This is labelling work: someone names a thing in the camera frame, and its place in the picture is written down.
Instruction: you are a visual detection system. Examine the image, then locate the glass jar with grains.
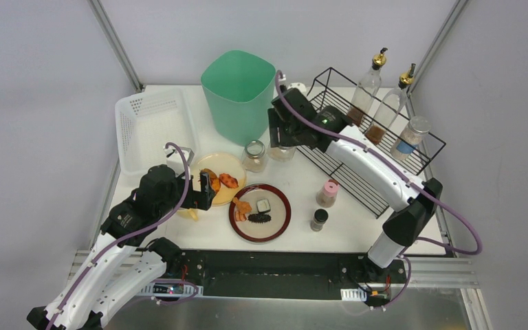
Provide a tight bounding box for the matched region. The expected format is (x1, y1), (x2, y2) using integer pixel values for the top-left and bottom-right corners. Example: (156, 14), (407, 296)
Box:
(267, 145), (296, 162)

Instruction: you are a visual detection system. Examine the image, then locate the glass jar with rice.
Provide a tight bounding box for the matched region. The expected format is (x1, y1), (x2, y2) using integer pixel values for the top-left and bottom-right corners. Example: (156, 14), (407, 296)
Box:
(242, 140), (267, 173)

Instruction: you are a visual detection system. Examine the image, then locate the gold spout oil bottle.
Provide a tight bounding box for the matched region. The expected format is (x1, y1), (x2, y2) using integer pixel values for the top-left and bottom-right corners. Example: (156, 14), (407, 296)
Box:
(347, 47), (388, 127)

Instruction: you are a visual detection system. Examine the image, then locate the silver lid spice jar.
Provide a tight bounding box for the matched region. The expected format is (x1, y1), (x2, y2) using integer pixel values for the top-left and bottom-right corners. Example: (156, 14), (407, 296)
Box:
(390, 115), (432, 161)

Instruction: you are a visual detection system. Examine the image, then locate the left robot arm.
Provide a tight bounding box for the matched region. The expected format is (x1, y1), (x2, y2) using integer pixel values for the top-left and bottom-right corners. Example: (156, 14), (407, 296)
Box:
(27, 164), (216, 329)

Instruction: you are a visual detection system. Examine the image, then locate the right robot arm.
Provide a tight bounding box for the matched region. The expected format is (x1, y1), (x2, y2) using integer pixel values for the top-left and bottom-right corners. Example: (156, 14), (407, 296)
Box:
(268, 88), (443, 272)

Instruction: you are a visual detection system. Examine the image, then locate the fried chicken wing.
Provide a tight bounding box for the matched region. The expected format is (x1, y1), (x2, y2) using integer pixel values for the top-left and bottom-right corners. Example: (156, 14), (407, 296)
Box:
(200, 168), (221, 194)

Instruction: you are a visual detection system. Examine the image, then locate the yellow mug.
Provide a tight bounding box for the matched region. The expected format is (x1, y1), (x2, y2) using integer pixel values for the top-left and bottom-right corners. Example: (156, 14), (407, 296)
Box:
(176, 208), (199, 222)

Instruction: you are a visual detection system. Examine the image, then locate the cream plate with leaf pattern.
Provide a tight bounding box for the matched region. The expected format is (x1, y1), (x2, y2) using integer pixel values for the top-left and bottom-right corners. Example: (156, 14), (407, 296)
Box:
(190, 153), (246, 206)

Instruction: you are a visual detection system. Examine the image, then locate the fried chicken nugget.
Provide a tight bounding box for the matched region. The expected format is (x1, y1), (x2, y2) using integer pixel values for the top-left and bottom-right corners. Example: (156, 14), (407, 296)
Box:
(232, 197), (252, 215)

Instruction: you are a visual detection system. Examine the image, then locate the shrimp piece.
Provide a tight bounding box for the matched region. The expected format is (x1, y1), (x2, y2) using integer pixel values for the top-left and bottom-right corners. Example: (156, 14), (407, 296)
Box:
(234, 211), (248, 222)

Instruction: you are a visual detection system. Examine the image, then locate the green plastic bin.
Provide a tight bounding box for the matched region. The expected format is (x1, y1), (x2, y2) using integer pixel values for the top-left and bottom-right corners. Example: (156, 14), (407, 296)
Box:
(200, 50), (276, 146)

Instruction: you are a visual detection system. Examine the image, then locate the black sea cucumber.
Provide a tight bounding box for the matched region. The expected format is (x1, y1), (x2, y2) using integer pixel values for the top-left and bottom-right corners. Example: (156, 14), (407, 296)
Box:
(247, 213), (272, 223)

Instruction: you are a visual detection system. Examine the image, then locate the sushi roll piece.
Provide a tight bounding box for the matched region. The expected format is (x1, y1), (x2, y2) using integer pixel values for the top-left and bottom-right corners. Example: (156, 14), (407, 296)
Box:
(256, 199), (272, 213)

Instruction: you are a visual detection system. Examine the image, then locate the pink lid spice shaker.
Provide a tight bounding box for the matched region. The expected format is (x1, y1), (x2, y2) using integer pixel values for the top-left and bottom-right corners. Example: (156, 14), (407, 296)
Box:
(316, 179), (340, 208)

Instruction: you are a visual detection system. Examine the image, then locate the red rimmed plate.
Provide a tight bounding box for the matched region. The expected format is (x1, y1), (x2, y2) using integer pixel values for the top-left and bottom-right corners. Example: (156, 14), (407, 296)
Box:
(228, 184), (292, 243)

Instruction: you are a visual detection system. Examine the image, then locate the black lid pepper shaker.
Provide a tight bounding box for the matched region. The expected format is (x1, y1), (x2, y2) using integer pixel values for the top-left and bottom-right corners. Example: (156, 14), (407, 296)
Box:
(310, 208), (329, 232)

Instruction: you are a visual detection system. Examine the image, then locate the white plastic basket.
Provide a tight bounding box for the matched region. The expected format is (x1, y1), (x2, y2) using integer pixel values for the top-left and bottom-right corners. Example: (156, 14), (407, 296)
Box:
(115, 87), (199, 176)

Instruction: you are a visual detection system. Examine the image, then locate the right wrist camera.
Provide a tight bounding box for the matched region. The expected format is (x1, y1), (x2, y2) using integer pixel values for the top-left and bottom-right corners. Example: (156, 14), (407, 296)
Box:
(279, 78), (307, 96)

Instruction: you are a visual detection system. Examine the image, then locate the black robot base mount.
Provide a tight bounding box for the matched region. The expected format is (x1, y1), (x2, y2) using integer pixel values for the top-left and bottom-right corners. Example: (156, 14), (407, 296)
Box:
(163, 250), (407, 300)

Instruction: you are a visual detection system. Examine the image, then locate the black wire rack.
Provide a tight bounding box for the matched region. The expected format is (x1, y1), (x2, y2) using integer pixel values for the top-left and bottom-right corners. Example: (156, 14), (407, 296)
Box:
(297, 67), (446, 217)

